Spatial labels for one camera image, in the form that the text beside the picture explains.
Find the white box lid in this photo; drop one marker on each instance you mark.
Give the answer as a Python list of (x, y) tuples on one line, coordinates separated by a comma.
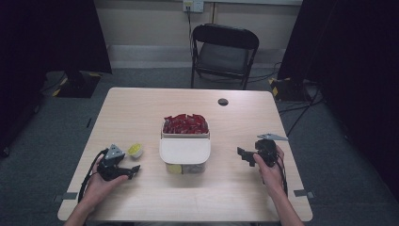
[(185, 150)]

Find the black stand base yellow tape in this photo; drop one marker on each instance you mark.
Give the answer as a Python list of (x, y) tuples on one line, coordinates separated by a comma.
[(287, 89)]

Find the white wall outlet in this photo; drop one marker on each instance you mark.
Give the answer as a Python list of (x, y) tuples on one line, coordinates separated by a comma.
[(193, 5)]

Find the black folding chair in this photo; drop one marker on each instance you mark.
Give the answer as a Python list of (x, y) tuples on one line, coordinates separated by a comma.
[(224, 56)]

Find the yellow jelly cup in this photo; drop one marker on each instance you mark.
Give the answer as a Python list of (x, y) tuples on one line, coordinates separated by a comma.
[(174, 169), (135, 150)]

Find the pile of red packets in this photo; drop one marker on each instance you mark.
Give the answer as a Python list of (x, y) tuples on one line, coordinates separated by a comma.
[(185, 124)]

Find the grey tape strip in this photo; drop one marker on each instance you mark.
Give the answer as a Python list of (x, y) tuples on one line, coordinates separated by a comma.
[(302, 193), (67, 196)]

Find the person's left hand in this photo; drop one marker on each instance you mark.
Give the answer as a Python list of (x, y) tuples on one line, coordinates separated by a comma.
[(98, 190)]

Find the white storage box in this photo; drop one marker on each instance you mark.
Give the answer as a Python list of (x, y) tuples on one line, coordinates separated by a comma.
[(185, 168)]

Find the person's right hand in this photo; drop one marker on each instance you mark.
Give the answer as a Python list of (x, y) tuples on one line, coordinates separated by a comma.
[(273, 179)]

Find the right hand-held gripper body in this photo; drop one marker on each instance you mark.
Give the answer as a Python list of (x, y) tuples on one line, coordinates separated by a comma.
[(268, 150)]

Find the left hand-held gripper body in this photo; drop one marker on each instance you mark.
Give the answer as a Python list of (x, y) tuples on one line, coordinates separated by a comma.
[(110, 171)]

